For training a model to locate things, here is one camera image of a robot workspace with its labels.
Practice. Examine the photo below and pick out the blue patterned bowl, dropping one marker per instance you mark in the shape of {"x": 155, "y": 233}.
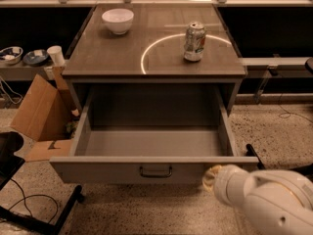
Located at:
{"x": 11, "y": 55}
{"x": 36, "y": 58}

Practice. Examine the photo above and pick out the white ceramic bowl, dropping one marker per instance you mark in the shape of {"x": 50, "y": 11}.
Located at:
{"x": 118, "y": 21}

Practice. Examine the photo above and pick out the blue patterned bowl right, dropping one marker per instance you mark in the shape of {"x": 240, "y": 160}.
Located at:
{"x": 36, "y": 58}

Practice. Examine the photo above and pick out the white paper cup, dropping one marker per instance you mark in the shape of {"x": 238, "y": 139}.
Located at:
{"x": 56, "y": 54}

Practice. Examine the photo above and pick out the grey side shelf right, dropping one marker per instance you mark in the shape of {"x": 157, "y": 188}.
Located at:
{"x": 284, "y": 67}

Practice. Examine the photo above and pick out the grey drawer cabinet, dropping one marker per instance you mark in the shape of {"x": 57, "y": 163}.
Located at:
{"x": 153, "y": 48}

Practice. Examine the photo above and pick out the crushed soda can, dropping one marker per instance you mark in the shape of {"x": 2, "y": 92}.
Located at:
{"x": 194, "y": 41}

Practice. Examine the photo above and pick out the brown cardboard box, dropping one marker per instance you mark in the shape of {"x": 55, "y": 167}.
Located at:
{"x": 46, "y": 115}

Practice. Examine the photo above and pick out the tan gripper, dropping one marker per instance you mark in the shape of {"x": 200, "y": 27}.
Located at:
{"x": 220, "y": 181}

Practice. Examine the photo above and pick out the grey side shelf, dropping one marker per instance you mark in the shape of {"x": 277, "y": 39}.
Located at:
{"x": 23, "y": 72}
{"x": 284, "y": 67}

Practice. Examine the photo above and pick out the blue patterned bowl left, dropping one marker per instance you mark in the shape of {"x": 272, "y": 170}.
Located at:
{"x": 11, "y": 55}

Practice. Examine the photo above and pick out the black top drawer handle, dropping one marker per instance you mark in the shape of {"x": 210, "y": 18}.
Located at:
{"x": 153, "y": 173}

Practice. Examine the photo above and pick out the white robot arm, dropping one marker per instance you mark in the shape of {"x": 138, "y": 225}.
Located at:
{"x": 275, "y": 202}

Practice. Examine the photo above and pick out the grey side shelf left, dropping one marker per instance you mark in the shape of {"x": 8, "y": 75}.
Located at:
{"x": 23, "y": 72}

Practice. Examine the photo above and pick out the black stand leg right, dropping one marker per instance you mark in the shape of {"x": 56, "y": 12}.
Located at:
{"x": 306, "y": 170}

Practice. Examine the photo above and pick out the grey top drawer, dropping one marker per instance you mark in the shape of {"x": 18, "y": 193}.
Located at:
{"x": 120, "y": 132}

